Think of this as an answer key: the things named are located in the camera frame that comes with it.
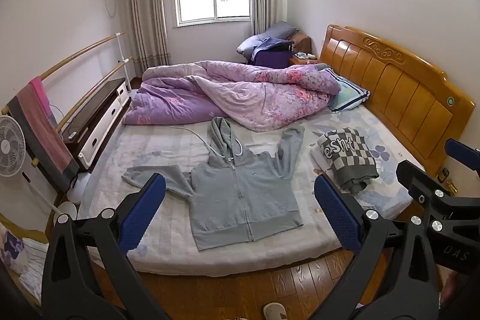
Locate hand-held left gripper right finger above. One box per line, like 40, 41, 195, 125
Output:
313, 174, 441, 320

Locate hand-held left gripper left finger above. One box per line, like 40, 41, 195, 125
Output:
41, 173, 177, 320

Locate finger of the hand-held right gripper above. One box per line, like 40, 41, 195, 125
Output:
445, 139, 480, 172
396, 160, 457, 227

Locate grey zip hoodie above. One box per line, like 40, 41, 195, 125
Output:
122, 116, 305, 252

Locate golden tassel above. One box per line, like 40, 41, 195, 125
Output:
439, 167, 459, 194

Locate pale printed bed sheet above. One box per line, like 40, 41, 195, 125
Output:
77, 104, 426, 277

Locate checkered knit sweater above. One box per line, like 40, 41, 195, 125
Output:
317, 127, 380, 194

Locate wooden bed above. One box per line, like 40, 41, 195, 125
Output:
77, 25, 476, 277

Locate white dark-topped cabinet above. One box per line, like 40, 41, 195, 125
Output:
62, 77, 132, 171

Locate teal striped pillow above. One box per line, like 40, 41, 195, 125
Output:
320, 67, 371, 113

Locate beige slipper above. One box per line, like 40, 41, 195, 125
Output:
262, 302, 289, 320

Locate grey pink striped towel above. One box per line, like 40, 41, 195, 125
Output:
7, 76, 80, 193

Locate white striped cloth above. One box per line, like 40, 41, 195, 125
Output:
18, 238, 50, 296

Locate purple floral quilt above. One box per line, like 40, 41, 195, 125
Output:
122, 60, 343, 133

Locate blue floral cloth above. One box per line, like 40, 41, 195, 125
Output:
0, 228, 28, 270

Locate white standing fan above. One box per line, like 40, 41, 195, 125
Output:
0, 114, 79, 229

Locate wooden nightstand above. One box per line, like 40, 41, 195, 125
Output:
289, 52, 320, 68

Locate purple armchair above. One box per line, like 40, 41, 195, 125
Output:
247, 40, 295, 67

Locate grey blue pillow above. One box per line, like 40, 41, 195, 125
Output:
236, 35, 265, 56
258, 21, 299, 43

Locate wooden rack rail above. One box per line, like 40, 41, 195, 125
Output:
32, 57, 134, 168
37, 32, 125, 81

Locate white rack post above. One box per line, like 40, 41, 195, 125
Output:
118, 33, 130, 92

